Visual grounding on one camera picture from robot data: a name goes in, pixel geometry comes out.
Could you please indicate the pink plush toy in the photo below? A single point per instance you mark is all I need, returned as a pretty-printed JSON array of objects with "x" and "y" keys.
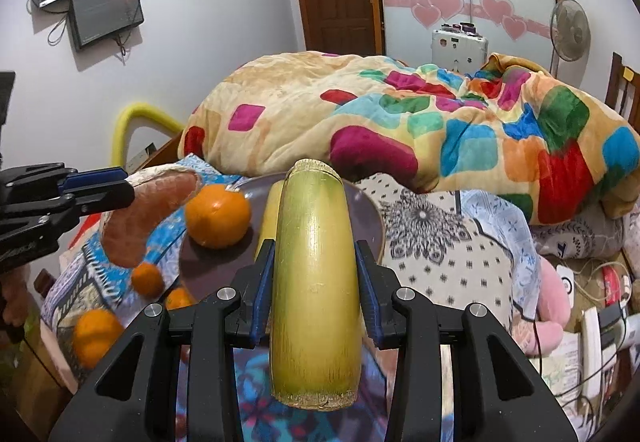
[{"x": 550, "y": 307}]

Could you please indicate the white hard case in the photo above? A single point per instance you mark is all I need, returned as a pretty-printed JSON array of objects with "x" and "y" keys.
[{"x": 457, "y": 50}]

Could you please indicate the thin yellow sugarcane piece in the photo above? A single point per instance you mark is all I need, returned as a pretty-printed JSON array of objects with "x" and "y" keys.
[{"x": 270, "y": 217}]

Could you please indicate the wooden chair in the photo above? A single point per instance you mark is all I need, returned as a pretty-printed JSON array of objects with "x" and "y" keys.
[{"x": 622, "y": 87}]

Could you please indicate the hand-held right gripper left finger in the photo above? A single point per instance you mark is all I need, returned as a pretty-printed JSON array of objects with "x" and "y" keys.
[{"x": 262, "y": 294}]

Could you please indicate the blue floral cloth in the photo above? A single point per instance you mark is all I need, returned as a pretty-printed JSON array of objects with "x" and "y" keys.
[{"x": 95, "y": 272}]

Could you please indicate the dark purple plate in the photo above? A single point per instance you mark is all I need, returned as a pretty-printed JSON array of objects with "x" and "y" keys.
[{"x": 220, "y": 267}]

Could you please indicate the large orange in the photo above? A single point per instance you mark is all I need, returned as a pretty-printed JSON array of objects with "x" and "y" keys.
[{"x": 217, "y": 217}]

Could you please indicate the reddish-brown sweet potato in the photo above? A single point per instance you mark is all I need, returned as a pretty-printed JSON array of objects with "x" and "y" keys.
[{"x": 145, "y": 217}]

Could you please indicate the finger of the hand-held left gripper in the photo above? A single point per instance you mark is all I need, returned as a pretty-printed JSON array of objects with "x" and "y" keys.
[
  {"x": 95, "y": 177},
  {"x": 107, "y": 197}
]

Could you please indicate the colourful patchwork blanket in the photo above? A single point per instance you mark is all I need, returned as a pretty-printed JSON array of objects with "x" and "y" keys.
[{"x": 450, "y": 122}]

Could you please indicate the white black-patterned bedsheet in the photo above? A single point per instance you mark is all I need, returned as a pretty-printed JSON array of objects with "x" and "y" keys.
[{"x": 450, "y": 262}]

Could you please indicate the small black monitor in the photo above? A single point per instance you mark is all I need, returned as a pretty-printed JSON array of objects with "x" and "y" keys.
[{"x": 105, "y": 12}]

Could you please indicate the medium orange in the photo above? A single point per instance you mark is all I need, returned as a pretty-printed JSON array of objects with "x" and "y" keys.
[{"x": 95, "y": 337}]

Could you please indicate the thick yellow-green sugarcane piece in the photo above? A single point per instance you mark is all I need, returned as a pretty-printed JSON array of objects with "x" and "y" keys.
[{"x": 315, "y": 272}]

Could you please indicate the standing electric fan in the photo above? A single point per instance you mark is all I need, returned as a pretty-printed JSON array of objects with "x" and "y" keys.
[{"x": 570, "y": 30}]

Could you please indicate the yellow foam tube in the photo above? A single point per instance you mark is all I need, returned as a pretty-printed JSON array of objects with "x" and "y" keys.
[{"x": 127, "y": 115}]

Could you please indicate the small orange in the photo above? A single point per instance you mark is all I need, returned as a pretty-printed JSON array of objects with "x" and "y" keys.
[
  {"x": 178, "y": 299},
  {"x": 147, "y": 279}
]

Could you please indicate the white power strip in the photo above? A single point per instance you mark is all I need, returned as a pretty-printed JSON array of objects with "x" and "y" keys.
[{"x": 591, "y": 352}]

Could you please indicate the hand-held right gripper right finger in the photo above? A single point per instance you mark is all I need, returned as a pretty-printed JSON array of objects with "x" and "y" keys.
[{"x": 369, "y": 294}]

